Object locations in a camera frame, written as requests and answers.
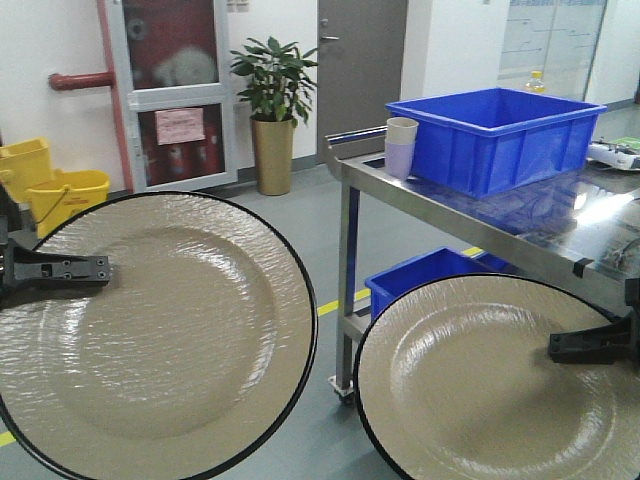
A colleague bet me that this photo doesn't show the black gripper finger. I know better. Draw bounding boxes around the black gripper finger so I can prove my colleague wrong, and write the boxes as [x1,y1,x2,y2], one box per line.
[8,239,111,294]
[547,319,631,364]

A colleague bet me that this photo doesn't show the beige textured plate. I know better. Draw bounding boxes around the beige textured plate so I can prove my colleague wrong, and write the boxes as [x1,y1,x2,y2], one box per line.
[355,274,639,479]
[1,192,318,479]

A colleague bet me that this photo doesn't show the yellow mop bucket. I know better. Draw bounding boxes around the yellow mop bucket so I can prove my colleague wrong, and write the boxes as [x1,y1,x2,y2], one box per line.
[1,137,110,238]

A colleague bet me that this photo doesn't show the stainless steel cart table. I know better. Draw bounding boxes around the stainless steel cart table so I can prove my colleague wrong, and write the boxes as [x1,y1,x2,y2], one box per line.
[320,127,639,403]

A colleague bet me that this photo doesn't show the lower blue crate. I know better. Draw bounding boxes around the lower blue crate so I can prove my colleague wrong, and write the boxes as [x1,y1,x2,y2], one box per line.
[365,247,515,319]

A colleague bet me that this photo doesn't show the white remote controller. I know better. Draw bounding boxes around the white remote controller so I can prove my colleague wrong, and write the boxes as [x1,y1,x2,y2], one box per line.
[586,137,639,171]

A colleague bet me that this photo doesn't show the blue plastic crate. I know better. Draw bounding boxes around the blue plastic crate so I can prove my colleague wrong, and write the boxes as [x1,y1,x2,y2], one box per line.
[386,88,607,198]

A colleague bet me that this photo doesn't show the yellow oil bottle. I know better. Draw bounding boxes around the yellow oil bottle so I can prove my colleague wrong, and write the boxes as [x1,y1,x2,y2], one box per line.
[524,70,546,94]

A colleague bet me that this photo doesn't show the stacked beige purple cups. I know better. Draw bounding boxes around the stacked beige purple cups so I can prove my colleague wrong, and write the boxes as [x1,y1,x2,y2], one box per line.
[385,117,419,180]

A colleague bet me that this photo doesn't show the potted plant gold pot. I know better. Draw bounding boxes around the potted plant gold pot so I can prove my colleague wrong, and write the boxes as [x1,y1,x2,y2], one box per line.
[231,37,318,196]

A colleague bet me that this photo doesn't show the grey door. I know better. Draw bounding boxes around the grey door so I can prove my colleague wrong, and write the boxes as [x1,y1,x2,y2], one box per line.
[316,0,408,164]

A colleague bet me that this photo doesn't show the fire hose cabinet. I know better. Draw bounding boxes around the fire hose cabinet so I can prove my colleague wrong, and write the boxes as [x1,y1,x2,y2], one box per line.
[98,1,238,192]

